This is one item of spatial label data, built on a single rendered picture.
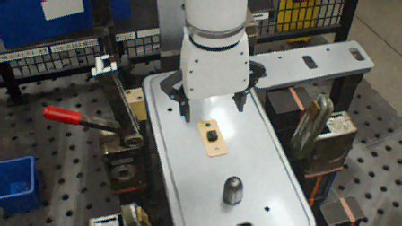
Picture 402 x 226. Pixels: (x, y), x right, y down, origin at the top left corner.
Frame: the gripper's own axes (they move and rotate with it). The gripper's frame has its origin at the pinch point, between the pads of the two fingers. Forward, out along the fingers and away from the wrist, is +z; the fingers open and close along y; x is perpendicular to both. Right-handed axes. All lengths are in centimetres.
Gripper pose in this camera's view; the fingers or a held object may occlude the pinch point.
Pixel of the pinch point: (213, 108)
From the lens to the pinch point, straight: 70.6
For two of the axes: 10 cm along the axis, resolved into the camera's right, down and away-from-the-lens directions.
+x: -2.5, -7.1, 6.6
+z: 0.0, 6.8, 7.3
